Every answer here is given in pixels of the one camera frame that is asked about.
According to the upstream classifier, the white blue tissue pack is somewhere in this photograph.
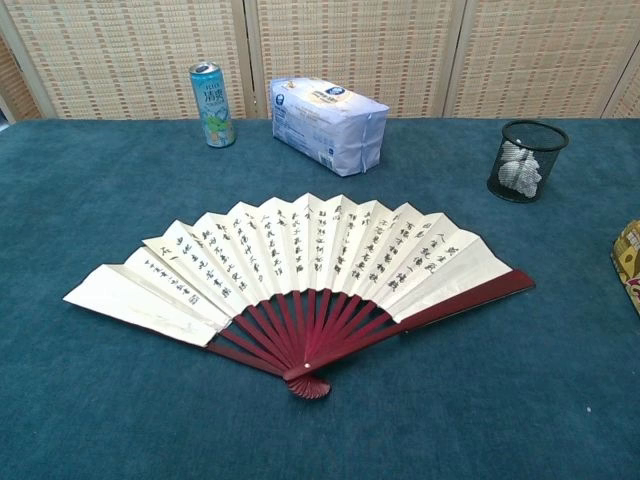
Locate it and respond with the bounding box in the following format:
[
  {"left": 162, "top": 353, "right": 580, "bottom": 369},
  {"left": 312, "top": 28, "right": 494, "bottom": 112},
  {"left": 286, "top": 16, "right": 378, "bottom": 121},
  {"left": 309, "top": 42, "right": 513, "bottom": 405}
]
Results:
[{"left": 269, "top": 76, "right": 391, "bottom": 179}]

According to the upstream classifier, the red ribbed paper folding fan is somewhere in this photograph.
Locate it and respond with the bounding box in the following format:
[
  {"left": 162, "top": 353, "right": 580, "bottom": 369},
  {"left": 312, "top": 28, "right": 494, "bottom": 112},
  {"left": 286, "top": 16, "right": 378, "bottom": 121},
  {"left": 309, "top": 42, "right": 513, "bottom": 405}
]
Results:
[{"left": 62, "top": 192, "right": 537, "bottom": 402}]

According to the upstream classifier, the blue green drink can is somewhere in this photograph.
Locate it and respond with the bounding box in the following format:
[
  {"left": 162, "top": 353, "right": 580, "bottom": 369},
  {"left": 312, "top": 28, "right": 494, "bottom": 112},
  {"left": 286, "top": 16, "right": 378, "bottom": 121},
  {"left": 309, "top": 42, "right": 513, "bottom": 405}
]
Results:
[{"left": 188, "top": 60, "right": 237, "bottom": 149}]

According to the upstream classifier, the yellow snack package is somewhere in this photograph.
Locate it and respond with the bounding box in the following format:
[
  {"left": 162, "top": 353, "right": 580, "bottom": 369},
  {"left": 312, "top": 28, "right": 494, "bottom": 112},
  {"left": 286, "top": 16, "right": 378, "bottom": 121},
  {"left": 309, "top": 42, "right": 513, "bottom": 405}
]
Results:
[{"left": 609, "top": 218, "right": 640, "bottom": 317}]

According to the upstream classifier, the crumpled white paper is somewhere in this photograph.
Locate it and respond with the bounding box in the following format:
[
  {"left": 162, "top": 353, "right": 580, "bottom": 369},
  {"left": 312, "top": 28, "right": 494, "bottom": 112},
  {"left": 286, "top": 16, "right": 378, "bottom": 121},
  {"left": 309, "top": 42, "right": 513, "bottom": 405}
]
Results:
[{"left": 495, "top": 139, "right": 545, "bottom": 197}]

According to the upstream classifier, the black mesh pen holder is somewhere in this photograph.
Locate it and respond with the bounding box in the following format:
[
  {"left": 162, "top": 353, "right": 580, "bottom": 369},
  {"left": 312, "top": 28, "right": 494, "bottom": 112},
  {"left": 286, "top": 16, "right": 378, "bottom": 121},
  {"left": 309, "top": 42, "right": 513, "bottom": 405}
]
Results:
[{"left": 486, "top": 119, "right": 571, "bottom": 204}]

